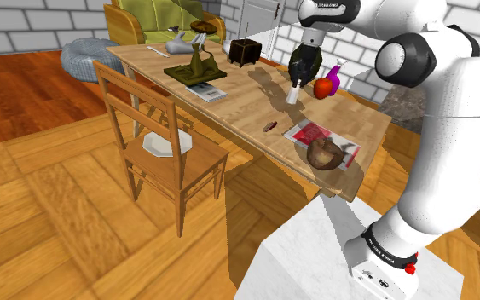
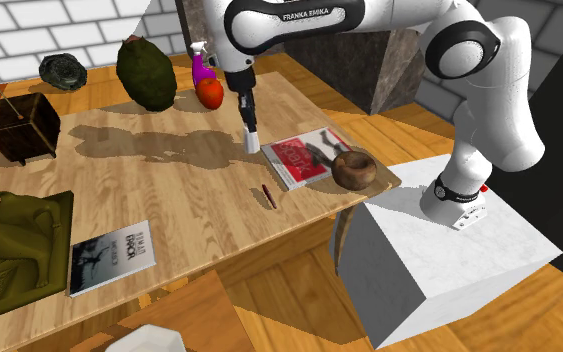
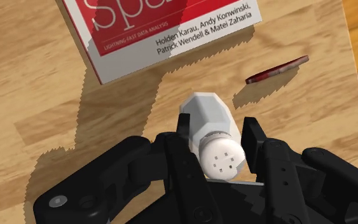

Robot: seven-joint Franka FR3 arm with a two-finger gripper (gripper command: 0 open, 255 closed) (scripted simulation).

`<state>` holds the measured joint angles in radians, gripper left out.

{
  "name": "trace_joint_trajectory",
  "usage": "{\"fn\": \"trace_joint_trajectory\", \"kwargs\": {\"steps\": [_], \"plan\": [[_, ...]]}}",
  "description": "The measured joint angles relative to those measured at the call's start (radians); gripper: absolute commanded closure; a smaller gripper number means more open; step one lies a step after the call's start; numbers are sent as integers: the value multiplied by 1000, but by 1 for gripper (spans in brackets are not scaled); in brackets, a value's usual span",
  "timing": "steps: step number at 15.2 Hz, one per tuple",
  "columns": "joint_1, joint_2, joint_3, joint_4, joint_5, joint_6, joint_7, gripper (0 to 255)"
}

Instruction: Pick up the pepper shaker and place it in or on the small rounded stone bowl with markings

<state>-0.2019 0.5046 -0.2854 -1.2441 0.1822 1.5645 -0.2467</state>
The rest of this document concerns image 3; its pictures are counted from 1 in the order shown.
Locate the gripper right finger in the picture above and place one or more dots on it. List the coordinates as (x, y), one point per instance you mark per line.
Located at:
(278, 161)

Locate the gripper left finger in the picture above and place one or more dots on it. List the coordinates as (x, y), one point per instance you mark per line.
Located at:
(178, 161)

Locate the white salt shaker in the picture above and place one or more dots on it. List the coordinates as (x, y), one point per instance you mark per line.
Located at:
(211, 124)

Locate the red pen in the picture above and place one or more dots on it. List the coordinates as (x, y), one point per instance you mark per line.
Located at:
(276, 69)

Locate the red and white book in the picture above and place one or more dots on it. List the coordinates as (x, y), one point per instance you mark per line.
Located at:
(154, 34)

